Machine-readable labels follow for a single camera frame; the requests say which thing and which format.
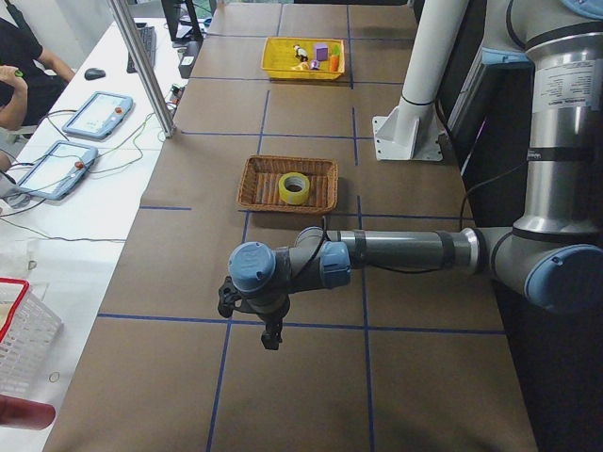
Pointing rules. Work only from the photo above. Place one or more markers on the orange toy carrot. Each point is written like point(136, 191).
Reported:
point(334, 59)

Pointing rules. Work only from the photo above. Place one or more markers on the black monitor stand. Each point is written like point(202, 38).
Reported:
point(182, 22)

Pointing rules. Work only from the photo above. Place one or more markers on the black computer mouse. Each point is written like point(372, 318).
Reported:
point(94, 73)

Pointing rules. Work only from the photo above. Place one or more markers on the black keyboard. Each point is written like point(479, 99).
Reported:
point(147, 37)

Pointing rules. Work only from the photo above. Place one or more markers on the lower teach pendant tablet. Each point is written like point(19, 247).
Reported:
point(58, 171)

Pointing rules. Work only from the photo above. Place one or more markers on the yellow tape roll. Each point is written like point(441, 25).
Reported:
point(294, 188)

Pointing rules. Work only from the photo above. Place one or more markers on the purple toy block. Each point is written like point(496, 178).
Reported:
point(321, 51)

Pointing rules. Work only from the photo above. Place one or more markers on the aluminium frame post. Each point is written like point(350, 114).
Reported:
point(130, 35)

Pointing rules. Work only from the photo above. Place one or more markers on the toy cow figure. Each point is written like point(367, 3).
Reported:
point(300, 53)

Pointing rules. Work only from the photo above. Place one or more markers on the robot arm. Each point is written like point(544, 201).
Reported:
point(549, 255)

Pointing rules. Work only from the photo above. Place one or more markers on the teach pendant tablet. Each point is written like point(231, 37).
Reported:
point(58, 171)
point(99, 116)

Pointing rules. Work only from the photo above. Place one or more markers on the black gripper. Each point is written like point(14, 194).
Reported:
point(272, 318)

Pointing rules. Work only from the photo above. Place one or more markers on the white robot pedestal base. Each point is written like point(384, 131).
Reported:
point(410, 131)

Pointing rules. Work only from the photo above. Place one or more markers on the white plastic crate red rim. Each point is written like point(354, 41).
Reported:
point(28, 330)

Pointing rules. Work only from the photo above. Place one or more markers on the yellow woven basket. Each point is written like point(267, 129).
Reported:
point(279, 62)

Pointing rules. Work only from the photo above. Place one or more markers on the seated person in black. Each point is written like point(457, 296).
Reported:
point(32, 78)

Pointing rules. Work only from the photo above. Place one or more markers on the upper teach pendant tablet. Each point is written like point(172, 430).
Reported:
point(99, 116)

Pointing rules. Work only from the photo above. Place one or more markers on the red cylinder object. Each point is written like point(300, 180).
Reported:
point(26, 414)

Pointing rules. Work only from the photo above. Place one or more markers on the brown wicker basket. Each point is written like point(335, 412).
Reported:
point(258, 188)

